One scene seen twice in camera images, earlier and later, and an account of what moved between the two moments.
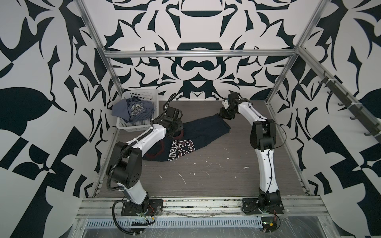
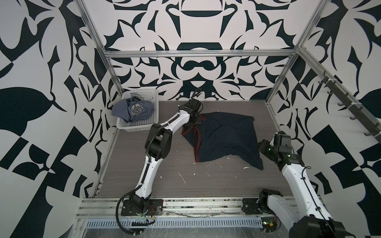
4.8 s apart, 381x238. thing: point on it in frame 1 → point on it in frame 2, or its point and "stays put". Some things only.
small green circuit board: x=268 y=224 stays put
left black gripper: x=179 y=126 → x=199 y=122
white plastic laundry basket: x=150 y=95 stays put
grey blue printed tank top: x=133 y=109 stays put
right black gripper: x=222 y=115 → x=263 y=146
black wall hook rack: x=372 y=125 stays put
